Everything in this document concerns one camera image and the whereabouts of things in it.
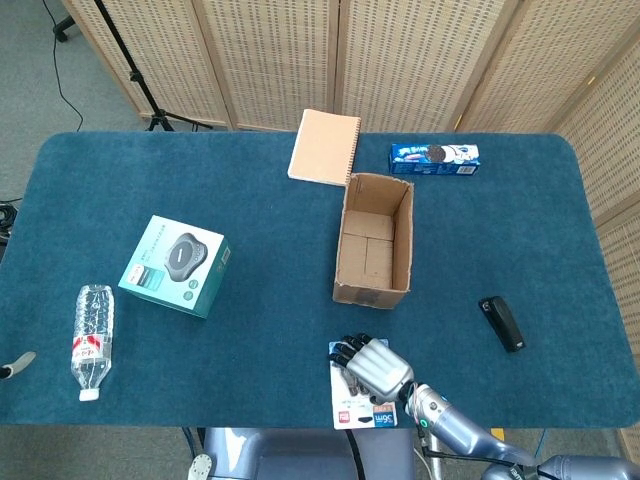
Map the black tripod stand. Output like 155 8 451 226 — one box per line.
93 0 214 133

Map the open cardboard box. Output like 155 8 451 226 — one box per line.
332 172 416 311

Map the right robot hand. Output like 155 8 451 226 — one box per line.
328 333 417 407

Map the white blister card package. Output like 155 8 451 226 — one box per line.
328 338 401 431

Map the black cable bundle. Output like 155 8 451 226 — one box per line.
0 197 23 246

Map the green speaker product box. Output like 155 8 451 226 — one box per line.
117 214 232 320

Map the black floor cable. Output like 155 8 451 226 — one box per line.
41 0 85 133

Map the tan spiral notebook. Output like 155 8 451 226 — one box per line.
287 108 362 188

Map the blue table mat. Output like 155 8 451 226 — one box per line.
0 130 640 429

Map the black stapler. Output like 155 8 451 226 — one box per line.
478 295 526 354

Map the blue cookie package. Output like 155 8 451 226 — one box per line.
389 143 481 176

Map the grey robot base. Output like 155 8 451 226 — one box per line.
186 427 416 480

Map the clear plastic water bottle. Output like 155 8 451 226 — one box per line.
70 284 116 403

